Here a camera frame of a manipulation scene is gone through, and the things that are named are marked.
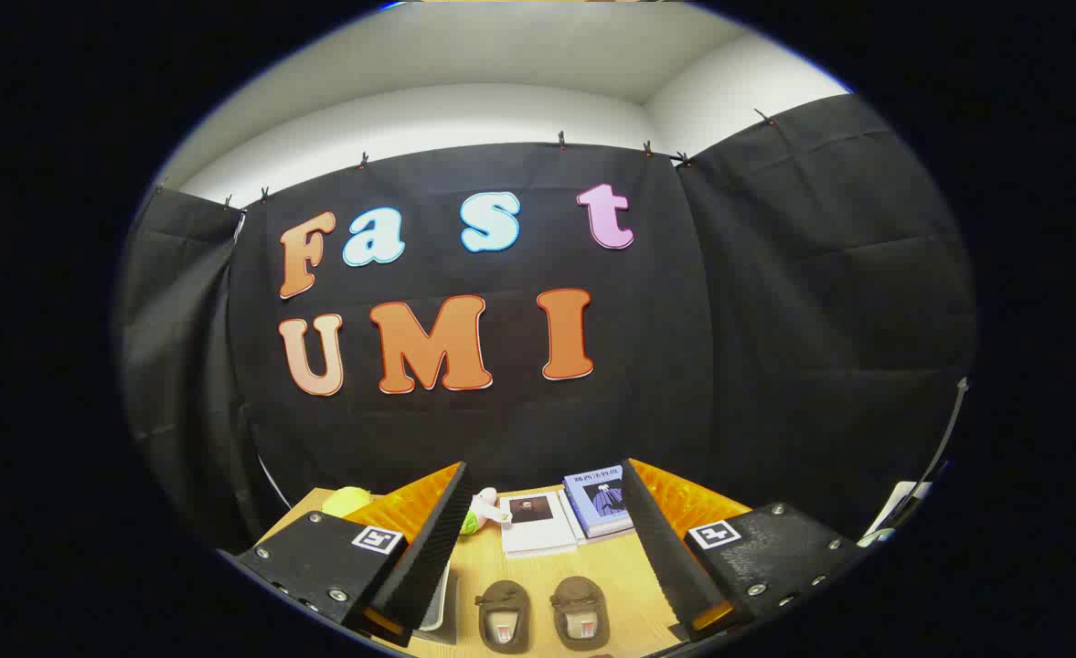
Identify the blue cover book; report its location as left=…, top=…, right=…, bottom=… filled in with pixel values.
left=562, top=464, right=634, bottom=534

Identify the black strap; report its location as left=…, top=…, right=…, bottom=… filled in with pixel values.
left=894, top=377, right=970, bottom=533

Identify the row of black cloth clips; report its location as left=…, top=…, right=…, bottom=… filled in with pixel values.
left=154, top=108, right=781, bottom=211

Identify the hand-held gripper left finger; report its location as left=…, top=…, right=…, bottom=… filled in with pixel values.
left=222, top=462, right=474, bottom=650

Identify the pink plush toy green shirt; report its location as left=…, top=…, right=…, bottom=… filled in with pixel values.
left=460, top=487, right=513, bottom=536

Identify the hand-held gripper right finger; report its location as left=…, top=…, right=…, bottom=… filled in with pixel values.
left=620, top=457, right=872, bottom=645

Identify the yellow knitted ball toy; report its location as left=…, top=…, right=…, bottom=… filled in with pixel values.
left=322, top=486, right=375, bottom=520

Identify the grey fabric storage box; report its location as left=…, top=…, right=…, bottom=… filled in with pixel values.
left=414, top=559, right=458, bottom=646

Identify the white book with portrait photo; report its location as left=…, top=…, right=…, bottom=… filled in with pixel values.
left=499, top=492, right=581, bottom=559

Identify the brown fuzzy shoe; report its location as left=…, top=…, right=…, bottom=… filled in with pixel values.
left=475, top=579, right=532, bottom=655
left=550, top=576, right=612, bottom=652

